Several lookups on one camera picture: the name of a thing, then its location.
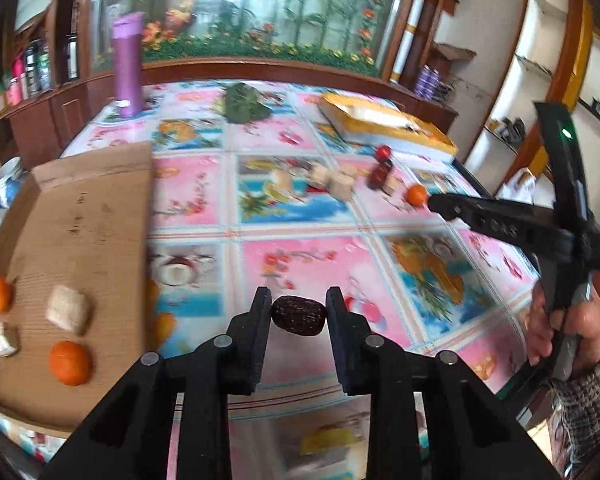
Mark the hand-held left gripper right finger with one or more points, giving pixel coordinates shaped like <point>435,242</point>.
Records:
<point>338,335</point>

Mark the person's right forearm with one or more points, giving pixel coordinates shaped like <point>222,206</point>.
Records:
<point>592,400</point>

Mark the red cherry tomato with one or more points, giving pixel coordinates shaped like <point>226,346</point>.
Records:
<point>383,151</point>

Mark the brown cardboard tray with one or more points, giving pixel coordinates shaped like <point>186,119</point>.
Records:
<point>95,240</point>

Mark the red jujube date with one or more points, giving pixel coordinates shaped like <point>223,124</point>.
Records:
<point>380,174</point>

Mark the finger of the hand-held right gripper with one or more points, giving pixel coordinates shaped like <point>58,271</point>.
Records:
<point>495,220</point>

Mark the white plastic bag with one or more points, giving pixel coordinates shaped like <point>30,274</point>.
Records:
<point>522,183</point>

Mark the dark clutter on shelf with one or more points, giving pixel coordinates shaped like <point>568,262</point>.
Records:
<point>509,128</point>

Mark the dark thermos flask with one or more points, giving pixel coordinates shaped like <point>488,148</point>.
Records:
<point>71,57</point>

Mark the dark brown dried date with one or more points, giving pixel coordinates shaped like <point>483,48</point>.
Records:
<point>298,316</point>

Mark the brown cardboard piece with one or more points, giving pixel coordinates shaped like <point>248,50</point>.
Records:
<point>452,51</point>

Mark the person's right hand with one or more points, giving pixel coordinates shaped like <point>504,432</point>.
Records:
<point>594,327</point>

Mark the white yellow rolled poster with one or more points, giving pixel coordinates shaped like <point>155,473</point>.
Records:
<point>411,30</point>

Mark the purple thermos bottle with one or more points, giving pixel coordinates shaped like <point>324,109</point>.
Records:
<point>127,70</point>

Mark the pink bottle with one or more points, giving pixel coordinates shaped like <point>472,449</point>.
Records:
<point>15,84</point>

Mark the yellow cardboard box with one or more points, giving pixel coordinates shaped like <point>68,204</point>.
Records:
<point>360,116</point>

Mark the green leafy vegetable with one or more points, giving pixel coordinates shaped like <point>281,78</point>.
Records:
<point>245,102</point>

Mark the white plastic bucket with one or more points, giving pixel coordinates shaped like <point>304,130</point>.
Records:
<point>7,180</point>

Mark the green drink bottle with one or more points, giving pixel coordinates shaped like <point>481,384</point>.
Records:
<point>45,67</point>

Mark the purple plastic bottle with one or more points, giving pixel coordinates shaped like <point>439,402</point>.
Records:
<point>434,82</point>
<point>421,81</point>

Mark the glass flower display panel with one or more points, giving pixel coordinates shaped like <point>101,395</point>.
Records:
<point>260,5</point>

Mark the white curved wall shelf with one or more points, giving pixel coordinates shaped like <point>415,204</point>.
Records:
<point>545,35</point>

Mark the black silver thermos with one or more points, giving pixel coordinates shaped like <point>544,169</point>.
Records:
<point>32,66</point>

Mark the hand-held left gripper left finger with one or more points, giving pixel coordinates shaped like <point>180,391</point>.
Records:
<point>261,330</point>

